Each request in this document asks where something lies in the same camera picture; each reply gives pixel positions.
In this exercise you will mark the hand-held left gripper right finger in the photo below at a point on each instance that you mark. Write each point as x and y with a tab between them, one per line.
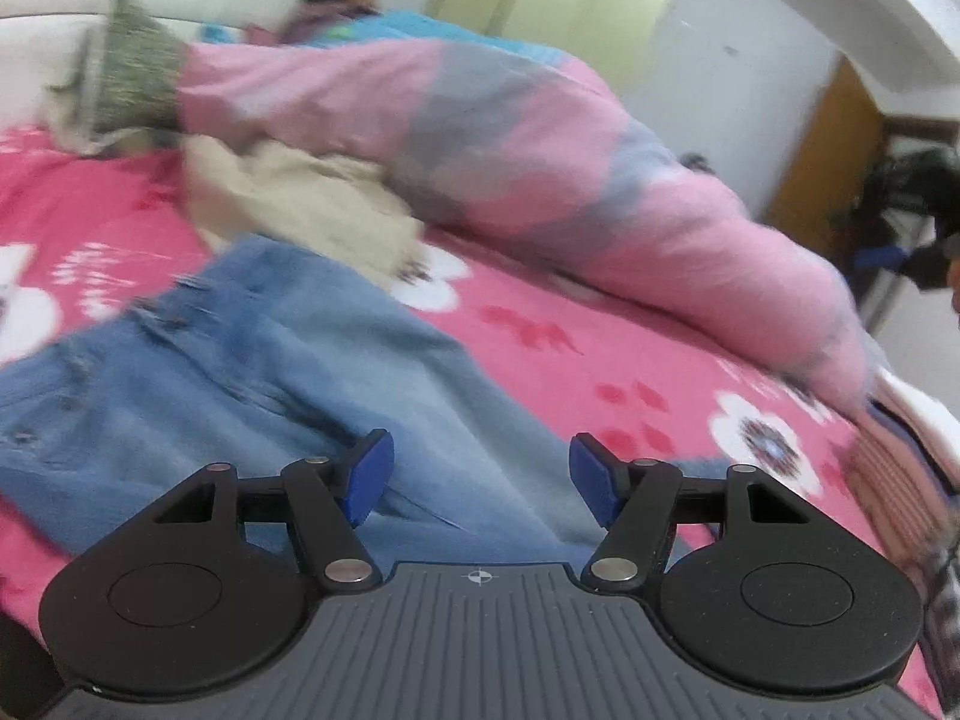
592	474

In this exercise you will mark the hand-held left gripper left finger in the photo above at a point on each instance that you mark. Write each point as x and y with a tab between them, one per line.
371	469

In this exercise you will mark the blue jeans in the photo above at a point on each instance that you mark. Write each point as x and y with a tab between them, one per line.
247	367

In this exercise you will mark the pink floral blanket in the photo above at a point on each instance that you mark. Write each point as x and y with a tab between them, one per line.
585	345

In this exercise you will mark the wooden door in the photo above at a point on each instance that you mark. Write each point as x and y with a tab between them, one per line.
821	165

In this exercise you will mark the folded striped blanket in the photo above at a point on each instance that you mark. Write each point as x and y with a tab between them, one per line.
900	457

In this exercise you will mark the beige crumpled cloth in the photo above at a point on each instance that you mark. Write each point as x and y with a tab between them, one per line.
300	195

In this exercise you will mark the pink and grey quilt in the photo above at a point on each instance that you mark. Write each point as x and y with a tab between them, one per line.
525	157

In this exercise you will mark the dark checked cloth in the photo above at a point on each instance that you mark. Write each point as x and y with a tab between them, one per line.
943	615

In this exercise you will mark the child lying in bed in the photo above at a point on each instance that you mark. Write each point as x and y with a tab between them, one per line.
420	26

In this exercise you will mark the cream wardrobe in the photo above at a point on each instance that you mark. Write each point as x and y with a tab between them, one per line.
570	0

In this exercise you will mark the green leaf-patterned pillow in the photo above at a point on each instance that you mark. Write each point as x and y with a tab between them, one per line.
131	67

